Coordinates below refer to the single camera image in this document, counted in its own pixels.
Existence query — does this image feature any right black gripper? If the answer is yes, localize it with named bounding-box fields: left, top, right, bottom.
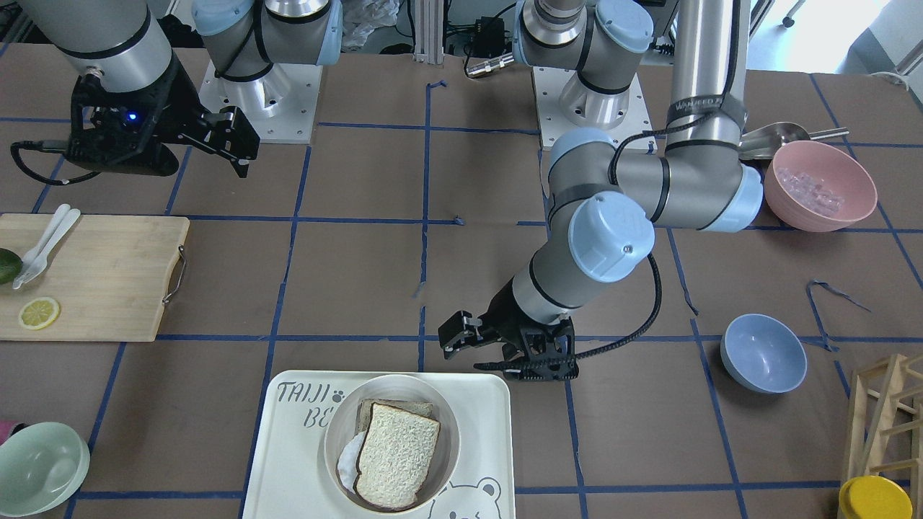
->
left=65, top=55, right=260, bottom=178

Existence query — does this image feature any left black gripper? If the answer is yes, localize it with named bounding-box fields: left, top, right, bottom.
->
left=438, top=280, right=579, bottom=381

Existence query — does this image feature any bread slice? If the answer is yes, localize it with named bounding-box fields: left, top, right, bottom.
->
left=355, top=404, right=441, bottom=510
left=355, top=399, right=435, bottom=433

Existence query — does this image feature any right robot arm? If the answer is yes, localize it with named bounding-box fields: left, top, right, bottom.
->
left=10, top=1, right=343, bottom=186

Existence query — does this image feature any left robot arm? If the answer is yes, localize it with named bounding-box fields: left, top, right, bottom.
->
left=438, top=1, right=764, bottom=381

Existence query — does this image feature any bread slice on plate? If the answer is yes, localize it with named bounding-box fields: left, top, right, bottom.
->
left=355, top=399, right=435, bottom=433

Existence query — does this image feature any wooden cutting board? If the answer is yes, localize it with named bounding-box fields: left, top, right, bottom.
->
left=1, top=214, right=190, bottom=342

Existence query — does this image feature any fried egg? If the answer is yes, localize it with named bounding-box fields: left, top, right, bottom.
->
left=336, top=431, right=366, bottom=494

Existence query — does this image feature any cream bear serving tray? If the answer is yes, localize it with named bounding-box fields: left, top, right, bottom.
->
left=242, top=371, right=516, bottom=518

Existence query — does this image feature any green avocado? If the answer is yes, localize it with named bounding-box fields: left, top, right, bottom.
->
left=0, top=249, right=24, bottom=285

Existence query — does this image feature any lemon slice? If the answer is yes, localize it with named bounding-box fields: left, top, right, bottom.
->
left=19, top=298, right=61, bottom=331

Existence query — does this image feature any blue bowl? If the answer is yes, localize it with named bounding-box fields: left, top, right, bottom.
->
left=720, top=314, right=808, bottom=394

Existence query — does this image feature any metal scoop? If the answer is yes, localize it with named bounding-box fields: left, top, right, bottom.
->
left=738, top=122, right=850, bottom=161

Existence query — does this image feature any pink bowl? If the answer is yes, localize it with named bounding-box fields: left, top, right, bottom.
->
left=764, top=141, right=879, bottom=232

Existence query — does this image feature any pink cloth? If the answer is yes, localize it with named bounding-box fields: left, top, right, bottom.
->
left=0, top=420, right=27, bottom=445

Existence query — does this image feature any green bowl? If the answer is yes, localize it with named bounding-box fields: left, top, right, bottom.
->
left=1, top=422, right=90, bottom=517

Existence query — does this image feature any wooden rack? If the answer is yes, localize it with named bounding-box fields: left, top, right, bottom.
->
left=840, top=354, right=921, bottom=518

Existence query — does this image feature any yellow cup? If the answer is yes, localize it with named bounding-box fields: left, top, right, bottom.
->
left=837, top=475, right=913, bottom=518

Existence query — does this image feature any aluminium frame post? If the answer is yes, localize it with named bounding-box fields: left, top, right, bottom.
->
left=412, top=1, right=446, bottom=68

